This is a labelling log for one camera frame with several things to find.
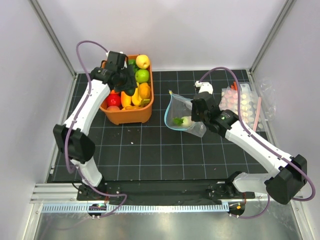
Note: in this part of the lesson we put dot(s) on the orange bell pepper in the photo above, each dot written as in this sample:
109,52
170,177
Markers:
144,91

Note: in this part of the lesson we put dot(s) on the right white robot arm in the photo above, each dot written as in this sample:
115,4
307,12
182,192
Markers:
285,176

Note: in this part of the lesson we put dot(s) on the orange plastic bin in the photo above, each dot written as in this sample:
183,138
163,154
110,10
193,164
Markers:
131,114

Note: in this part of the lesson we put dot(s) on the clear blue zip bag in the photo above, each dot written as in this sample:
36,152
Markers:
178,107

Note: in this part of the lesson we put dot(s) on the slotted cable duct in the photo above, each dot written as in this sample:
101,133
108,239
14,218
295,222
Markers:
91,208

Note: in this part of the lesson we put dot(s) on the white radish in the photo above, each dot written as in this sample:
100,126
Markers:
185,121

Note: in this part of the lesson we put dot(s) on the yellow mango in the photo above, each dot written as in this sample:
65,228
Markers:
126,100

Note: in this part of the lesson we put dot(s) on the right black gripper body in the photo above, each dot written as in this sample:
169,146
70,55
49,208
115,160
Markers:
196,116

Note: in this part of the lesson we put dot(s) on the yellow banana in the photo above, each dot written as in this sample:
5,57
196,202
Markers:
136,99

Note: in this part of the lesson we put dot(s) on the bag of pink sliced food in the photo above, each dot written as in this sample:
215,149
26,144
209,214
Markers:
248,104

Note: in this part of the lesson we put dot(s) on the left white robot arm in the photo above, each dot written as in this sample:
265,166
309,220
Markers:
72,136

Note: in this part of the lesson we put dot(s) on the red tomato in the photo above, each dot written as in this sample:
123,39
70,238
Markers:
113,100

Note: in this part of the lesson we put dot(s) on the green bell pepper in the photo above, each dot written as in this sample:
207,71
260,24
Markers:
132,61

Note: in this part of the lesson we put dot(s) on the green apple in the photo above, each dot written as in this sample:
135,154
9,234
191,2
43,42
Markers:
142,76

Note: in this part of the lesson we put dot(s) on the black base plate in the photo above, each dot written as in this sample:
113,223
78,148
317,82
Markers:
175,192

